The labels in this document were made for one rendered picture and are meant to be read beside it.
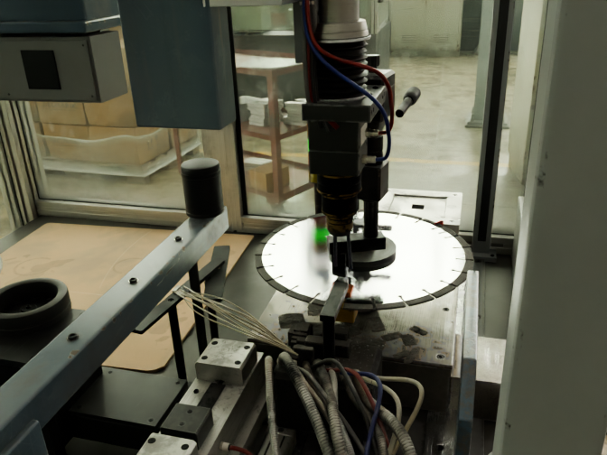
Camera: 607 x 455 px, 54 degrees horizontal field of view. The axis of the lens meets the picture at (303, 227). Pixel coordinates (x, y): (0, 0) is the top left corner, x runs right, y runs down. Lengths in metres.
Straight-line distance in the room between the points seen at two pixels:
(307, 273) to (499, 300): 0.49
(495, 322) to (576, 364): 0.95
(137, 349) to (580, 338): 0.97
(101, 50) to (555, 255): 0.70
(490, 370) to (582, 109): 0.77
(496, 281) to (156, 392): 0.76
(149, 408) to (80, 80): 0.45
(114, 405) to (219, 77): 0.49
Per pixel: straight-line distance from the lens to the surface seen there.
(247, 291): 1.29
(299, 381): 0.75
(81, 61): 0.83
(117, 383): 0.95
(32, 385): 0.62
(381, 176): 0.83
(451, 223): 1.22
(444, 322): 0.99
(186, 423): 0.77
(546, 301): 0.24
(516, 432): 0.28
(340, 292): 0.81
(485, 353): 0.99
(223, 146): 1.49
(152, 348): 1.14
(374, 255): 0.95
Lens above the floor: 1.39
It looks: 24 degrees down
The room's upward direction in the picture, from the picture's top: 2 degrees counter-clockwise
